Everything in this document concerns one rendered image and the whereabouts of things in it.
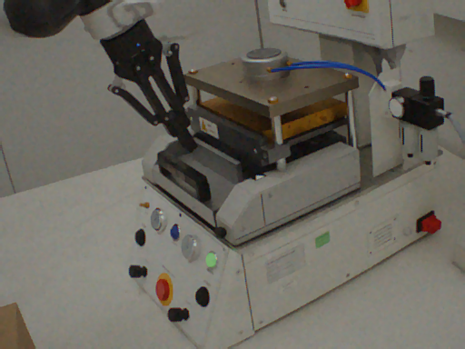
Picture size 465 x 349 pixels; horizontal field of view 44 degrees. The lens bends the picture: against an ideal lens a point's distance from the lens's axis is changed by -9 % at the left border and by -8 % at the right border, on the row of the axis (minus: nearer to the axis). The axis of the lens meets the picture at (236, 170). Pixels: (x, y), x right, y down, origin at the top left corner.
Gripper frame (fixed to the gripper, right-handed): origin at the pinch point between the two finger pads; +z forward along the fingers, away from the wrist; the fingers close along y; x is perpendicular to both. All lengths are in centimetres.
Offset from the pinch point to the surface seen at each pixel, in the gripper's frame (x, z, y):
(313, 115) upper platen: 10.1, 7.0, -17.4
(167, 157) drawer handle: -3.6, 4.3, 3.4
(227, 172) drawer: 4.3, 8.8, -2.0
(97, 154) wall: -151, 65, -3
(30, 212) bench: -58, 22, 30
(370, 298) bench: 22.5, 35.8, -7.4
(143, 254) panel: -9.9, 20.9, 15.8
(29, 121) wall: -156, 35, 13
